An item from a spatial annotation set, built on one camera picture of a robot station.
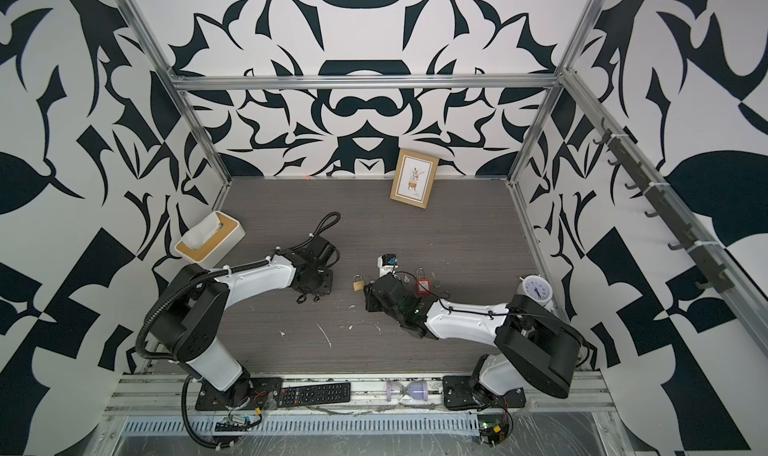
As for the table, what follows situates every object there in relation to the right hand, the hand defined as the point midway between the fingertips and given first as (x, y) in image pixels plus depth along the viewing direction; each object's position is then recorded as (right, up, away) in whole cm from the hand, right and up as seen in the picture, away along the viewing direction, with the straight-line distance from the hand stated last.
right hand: (365, 289), depth 84 cm
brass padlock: (-3, 0, +9) cm, 9 cm away
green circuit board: (+31, -29, -13) cm, 44 cm away
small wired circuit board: (-30, -30, -11) cm, 44 cm away
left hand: (-12, +1, +8) cm, 15 cm away
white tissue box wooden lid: (-50, +13, +13) cm, 53 cm away
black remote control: (-14, -23, -11) cm, 29 cm away
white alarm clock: (+51, -1, +5) cm, 51 cm away
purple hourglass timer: (+13, -21, -11) cm, 28 cm away
